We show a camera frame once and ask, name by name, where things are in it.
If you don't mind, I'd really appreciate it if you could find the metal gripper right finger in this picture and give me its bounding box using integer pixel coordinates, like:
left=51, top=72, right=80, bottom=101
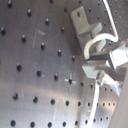
left=89, top=42, right=128, bottom=69

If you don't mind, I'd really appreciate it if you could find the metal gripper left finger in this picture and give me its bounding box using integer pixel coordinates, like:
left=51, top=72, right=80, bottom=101
left=82, top=64, right=124, bottom=95

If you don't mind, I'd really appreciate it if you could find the black perforated breadboard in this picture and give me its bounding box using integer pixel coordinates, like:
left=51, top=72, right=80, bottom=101
left=0, top=0, right=128, bottom=128

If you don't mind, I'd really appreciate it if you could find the white cable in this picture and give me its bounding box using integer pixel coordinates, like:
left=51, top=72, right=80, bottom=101
left=82, top=0, right=124, bottom=128

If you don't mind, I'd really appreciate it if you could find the metal cable clip bracket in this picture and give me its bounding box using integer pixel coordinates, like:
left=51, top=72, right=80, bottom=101
left=69, top=6, right=104, bottom=56

